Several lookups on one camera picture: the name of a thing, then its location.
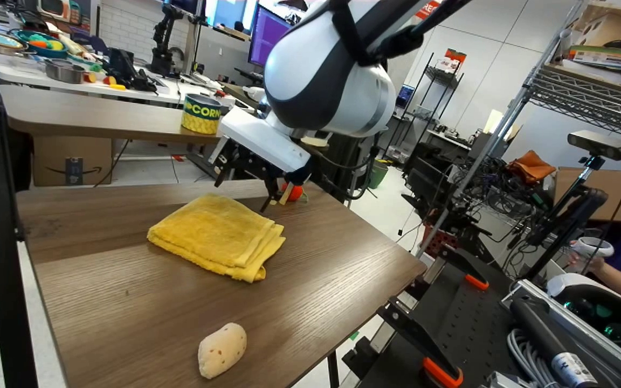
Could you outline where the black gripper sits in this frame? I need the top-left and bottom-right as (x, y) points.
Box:
(212, 139), (295, 211)

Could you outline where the red tomato toy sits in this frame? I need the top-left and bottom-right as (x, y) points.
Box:
(285, 182), (307, 205)

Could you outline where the yellow cloth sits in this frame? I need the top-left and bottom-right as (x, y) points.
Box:
(145, 192), (289, 284)

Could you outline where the beige stone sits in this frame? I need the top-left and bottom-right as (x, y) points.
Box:
(196, 321), (251, 382)

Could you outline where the green yellow tin can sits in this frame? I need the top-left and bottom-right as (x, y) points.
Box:
(180, 93), (225, 139)

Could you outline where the purple lit monitor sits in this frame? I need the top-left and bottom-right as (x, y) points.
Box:
(246, 2), (295, 72)

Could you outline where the black small rack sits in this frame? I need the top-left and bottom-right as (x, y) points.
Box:
(395, 50), (466, 157)

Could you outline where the wooden side table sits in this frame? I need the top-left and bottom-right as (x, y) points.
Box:
(0, 84), (234, 142)

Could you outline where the cardboard box under table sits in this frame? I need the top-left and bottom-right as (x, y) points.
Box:
(30, 135), (115, 190)

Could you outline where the thin grey slanted pole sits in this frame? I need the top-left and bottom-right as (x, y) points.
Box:
(421, 0), (588, 254)

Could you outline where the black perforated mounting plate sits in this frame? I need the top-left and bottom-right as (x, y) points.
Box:
(356, 260), (543, 388)

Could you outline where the orange folded fabric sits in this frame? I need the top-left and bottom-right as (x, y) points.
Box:
(508, 148), (559, 186)

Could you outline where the cluttered white desk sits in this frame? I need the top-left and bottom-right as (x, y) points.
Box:
(0, 39), (209, 106)

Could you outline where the white green-lit device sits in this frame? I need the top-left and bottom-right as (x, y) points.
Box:
(545, 271), (621, 362)

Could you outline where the brown cardboard sheet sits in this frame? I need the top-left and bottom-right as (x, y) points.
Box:
(555, 165), (621, 225)

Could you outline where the cardboard box on shelf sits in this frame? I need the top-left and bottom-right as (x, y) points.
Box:
(571, 2), (621, 50)

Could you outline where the black clamp orange handle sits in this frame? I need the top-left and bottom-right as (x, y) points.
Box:
(378, 299), (466, 388)
(437, 246), (493, 295)

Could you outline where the grey cable bundle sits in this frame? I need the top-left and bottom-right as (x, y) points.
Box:
(503, 326), (552, 383)

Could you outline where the black camera on stand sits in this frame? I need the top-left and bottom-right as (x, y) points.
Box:
(522, 127), (621, 283)

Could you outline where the metal wire shelf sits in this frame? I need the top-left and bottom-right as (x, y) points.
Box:
(528, 63), (621, 147)

